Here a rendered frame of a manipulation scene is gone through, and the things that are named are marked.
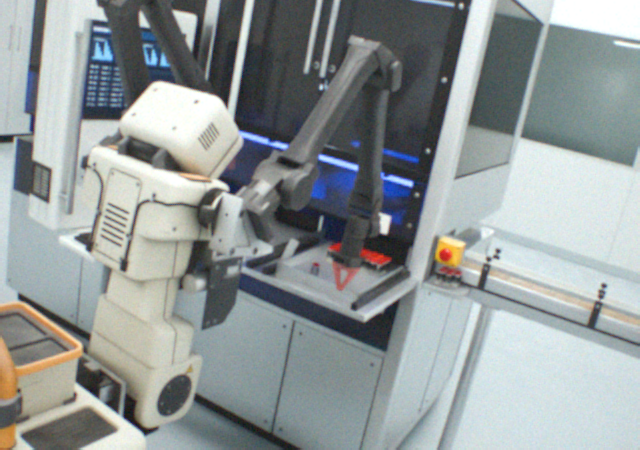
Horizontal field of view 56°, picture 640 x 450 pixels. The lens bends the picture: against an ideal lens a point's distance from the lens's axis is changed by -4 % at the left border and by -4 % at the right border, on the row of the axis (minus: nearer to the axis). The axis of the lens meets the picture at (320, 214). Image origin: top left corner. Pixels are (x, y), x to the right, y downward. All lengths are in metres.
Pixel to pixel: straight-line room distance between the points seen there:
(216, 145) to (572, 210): 5.49
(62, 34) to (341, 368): 1.41
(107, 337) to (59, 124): 0.81
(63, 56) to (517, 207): 5.28
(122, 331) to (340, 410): 1.07
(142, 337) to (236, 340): 1.08
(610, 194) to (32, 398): 5.84
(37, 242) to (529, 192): 4.82
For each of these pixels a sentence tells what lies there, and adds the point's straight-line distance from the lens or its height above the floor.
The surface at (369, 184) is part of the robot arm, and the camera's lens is 1.59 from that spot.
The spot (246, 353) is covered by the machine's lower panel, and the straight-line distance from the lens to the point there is 2.41.
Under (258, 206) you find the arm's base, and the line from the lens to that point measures 1.15.
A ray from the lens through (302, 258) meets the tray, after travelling 1.90.
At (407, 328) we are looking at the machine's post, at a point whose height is 0.71.
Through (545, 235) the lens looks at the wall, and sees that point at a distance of 6.58.
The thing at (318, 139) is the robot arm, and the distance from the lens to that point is 1.29.
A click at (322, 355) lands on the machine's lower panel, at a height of 0.49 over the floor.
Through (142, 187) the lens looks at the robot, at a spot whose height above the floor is 1.20.
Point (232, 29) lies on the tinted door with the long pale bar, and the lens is 2.29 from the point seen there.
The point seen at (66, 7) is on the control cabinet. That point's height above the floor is 1.50.
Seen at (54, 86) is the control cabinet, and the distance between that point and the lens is 2.06.
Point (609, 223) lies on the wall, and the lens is 6.50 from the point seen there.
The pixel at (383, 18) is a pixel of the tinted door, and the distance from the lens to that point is 2.00.
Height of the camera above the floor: 1.52
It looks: 15 degrees down
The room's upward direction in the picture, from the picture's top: 12 degrees clockwise
